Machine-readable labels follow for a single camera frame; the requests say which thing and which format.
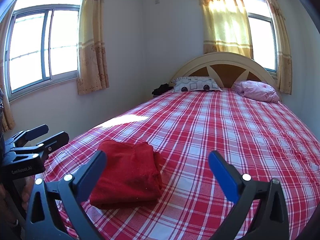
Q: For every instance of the cream wooden headboard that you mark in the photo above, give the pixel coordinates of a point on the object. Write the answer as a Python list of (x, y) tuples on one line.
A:
[(200, 61)]

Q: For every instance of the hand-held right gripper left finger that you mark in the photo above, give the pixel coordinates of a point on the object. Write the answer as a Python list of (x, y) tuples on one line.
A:
[(96, 166)]

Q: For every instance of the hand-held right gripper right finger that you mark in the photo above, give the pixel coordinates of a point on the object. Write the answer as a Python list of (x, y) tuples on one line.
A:
[(225, 175)]

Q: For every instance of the pink pillow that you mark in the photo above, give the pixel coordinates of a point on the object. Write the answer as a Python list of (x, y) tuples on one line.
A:
[(257, 91)]

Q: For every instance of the grey patterned pillow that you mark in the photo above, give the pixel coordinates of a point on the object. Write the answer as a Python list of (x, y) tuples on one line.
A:
[(195, 83)]

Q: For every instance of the yellow patterned curtain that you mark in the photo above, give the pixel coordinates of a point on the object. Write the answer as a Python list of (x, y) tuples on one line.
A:
[(225, 25), (283, 55), (92, 37)]

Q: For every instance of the red knitted sweater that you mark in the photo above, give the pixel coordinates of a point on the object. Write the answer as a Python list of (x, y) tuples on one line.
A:
[(130, 175)]

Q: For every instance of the large sliding window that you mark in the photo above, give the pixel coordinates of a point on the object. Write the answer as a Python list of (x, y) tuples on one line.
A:
[(30, 45)]

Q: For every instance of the small sliding window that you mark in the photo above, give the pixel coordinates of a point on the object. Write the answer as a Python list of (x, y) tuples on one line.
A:
[(260, 42)]

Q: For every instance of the dark cloth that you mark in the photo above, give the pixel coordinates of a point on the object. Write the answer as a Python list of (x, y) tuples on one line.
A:
[(162, 88)]

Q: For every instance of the red plaid bed sheet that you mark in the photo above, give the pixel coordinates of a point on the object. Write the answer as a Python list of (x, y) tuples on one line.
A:
[(225, 135)]

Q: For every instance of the person's left hand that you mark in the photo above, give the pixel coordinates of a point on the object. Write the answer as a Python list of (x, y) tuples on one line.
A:
[(25, 195)]

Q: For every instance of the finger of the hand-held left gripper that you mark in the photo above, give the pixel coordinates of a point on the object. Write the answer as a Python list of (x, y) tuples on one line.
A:
[(53, 140), (35, 131)]

